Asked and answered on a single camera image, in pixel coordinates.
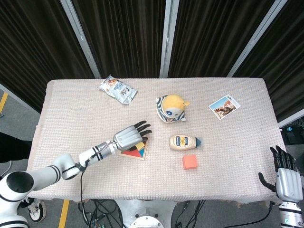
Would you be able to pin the yellow striped plush toy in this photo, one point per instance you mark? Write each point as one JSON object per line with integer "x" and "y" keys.
{"x": 171, "y": 108}

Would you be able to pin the mayonnaise squeeze bottle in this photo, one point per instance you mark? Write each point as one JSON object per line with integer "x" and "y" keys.
{"x": 183, "y": 142}

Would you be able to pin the beige woven tablecloth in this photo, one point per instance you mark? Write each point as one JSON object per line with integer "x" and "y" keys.
{"x": 166, "y": 180}

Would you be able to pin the aluminium frame rail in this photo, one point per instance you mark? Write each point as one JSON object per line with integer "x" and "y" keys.
{"x": 291, "y": 121}

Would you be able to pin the white black sneaker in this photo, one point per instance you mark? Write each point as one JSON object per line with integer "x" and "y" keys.
{"x": 35, "y": 210}

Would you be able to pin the photo postcard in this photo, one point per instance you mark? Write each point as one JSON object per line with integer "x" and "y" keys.
{"x": 224, "y": 107}

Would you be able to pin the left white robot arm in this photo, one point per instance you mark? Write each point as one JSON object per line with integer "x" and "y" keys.
{"x": 54, "y": 171}

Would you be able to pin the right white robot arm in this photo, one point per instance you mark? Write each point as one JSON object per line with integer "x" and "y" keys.
{"x": 289, "y": 215}

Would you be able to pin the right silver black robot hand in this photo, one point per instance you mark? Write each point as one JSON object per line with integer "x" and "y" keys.
{"x": 288, "y": 184}

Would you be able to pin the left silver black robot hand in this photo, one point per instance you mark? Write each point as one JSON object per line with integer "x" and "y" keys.
{"x": 129, "y": 137}

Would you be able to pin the orange foam cube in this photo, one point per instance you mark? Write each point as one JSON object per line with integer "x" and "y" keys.
{"x": 189, "y": 162}

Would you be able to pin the wooden tangram puzzle board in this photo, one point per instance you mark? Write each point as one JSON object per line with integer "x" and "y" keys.
{"x": 137, "y": 153}

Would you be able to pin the aluminium frame post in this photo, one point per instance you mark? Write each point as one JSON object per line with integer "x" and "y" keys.
{"x": 79, "y": 38}
{"x": 169, "y": 38}
{"x": 257, "y": 38}

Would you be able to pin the person dark trouser leg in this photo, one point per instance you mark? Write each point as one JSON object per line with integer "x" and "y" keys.
{"x": 14, "y": 147}

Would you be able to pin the silver snack bag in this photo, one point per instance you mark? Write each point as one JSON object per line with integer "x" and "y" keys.
{"x": 118, "y": 89}

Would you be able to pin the dark brown curtain panel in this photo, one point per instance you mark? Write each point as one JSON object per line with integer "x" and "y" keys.
{"x": 31, "y": 52}
{"x": 285, "y": 59}
{"x": 213, "y": 38}
{"x": 123, "y": 38}

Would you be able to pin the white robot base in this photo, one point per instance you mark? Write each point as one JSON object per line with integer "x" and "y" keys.
{"x": 145, "y": 213}

